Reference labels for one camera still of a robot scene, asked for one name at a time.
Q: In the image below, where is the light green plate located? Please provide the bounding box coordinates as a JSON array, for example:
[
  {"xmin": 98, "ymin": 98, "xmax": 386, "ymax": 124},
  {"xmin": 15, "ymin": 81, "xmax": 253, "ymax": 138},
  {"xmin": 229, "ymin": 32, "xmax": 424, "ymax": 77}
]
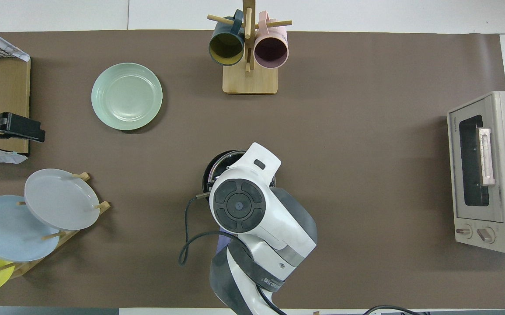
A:
[{"xmin": 91, "ymin": 63, "xmax": 164, "ymax": 131}]

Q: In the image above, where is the wooden plate rack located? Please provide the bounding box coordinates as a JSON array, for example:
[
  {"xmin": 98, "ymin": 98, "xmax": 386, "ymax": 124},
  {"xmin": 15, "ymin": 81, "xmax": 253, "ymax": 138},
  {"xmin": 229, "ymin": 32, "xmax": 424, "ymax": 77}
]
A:
[{"xmin": 0, "ymin": 172, "xmax": 111, "ymax": 280}]

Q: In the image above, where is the wooden wire basket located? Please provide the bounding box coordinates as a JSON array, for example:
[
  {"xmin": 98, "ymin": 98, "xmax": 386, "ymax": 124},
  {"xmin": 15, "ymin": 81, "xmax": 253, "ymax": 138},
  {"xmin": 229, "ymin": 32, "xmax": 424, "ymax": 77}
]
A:
[{"xmin": 0, "ymin": 33, "xmax": 31, "ymax": 156}]

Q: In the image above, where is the glass lid with blue knob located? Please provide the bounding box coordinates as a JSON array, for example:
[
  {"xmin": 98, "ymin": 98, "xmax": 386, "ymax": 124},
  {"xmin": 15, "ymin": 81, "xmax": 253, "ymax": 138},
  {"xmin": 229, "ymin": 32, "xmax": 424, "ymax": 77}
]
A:
[{"xmin": 206, "ymin": 151, "xmax": 253, "ymax": 193}]

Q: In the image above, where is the black wire basket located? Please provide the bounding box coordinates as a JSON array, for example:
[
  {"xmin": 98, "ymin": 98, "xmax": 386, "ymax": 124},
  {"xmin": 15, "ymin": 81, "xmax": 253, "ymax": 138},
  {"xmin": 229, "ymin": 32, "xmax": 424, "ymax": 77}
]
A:
[{"xmin": 0, "ymin": 36, "xmax": 30, "ymax": 60}]

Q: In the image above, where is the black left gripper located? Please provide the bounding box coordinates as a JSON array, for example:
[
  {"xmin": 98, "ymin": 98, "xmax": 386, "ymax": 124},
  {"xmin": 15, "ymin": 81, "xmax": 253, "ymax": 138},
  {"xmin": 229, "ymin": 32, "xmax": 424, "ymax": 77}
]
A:
[{"xmin": 0, "ymin": 103, "xmax": 46, "ymax": 143}]

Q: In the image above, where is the dark teal mug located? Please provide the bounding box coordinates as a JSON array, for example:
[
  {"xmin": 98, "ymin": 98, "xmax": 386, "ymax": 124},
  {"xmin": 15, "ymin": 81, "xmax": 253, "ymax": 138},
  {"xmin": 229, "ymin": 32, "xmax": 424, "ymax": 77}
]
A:
[{"xmin": 209, "ymin": 10, "xmax": 246, "ymax": 67}]

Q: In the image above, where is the wooden mug tree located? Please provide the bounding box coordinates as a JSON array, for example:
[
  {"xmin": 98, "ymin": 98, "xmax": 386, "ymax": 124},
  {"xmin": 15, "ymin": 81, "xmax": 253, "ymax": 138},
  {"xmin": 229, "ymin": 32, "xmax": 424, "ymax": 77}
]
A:
[{"xmin": 207, "ymin": 0, "xmax": 293, "ymax": 95}]

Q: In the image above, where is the black saucepan with purple handle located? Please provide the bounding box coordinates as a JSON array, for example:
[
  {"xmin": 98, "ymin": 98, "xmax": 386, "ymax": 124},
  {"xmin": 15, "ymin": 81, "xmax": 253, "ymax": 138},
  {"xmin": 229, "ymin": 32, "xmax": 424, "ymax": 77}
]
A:
[{"xmin": 202, "ymin": 150, "xmax": 277, "ymax": 254}]

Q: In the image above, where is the brown table mat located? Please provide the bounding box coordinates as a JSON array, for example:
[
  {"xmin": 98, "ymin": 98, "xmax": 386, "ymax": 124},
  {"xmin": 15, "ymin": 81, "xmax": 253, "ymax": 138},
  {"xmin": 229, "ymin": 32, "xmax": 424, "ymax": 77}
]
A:
[{"xmin": 0, "ymin": 30, "xmax": 505, "ymax": 309}]

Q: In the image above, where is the pink mug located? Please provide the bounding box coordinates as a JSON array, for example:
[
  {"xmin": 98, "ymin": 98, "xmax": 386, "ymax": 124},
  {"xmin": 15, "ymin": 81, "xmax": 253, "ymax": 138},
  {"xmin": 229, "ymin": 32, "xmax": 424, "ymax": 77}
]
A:
[{"xmin": 254, "ymin": 11, "xmax": 289, "ymax": 70}]

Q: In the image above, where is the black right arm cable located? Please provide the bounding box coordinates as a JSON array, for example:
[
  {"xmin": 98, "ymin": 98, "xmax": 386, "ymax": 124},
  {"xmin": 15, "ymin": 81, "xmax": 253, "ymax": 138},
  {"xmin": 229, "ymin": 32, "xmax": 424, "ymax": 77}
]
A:
[{"xmin": 179, "ymin": 192, "xmax": 423, "ymax": 315}]

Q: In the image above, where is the grey plate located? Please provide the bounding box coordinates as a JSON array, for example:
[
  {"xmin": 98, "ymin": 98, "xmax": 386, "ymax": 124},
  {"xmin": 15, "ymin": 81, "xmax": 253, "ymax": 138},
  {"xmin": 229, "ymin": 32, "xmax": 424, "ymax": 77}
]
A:
[{"xmin": 24, "ymin": 168, "xmax": 101, "ymax": 231}]

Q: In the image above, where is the light blue plate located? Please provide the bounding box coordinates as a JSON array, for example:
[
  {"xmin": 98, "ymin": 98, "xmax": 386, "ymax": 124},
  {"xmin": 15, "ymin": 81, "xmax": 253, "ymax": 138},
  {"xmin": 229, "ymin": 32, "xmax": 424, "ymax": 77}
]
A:
[{"xmin": 0, "ymin": 195, "xmax": 60, "ymax": 263}]

